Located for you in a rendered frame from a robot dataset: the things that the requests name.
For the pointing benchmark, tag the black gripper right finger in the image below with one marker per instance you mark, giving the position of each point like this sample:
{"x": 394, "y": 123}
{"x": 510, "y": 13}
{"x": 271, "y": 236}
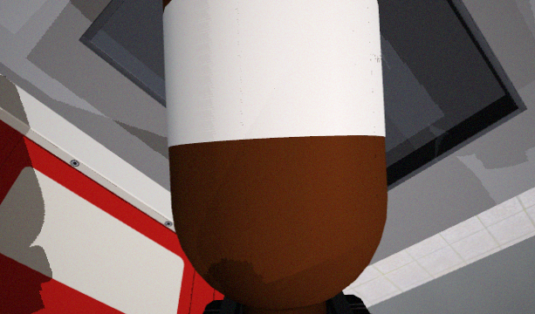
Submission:
{"x": 345, "y": 304}

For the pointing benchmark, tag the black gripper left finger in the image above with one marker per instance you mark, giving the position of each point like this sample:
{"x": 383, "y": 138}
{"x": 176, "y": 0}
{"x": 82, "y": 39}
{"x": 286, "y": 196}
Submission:
{"x": 227, "y": 307}

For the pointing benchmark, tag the red crate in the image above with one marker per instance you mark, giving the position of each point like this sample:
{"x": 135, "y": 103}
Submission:
{"x": 68, "y": 245}

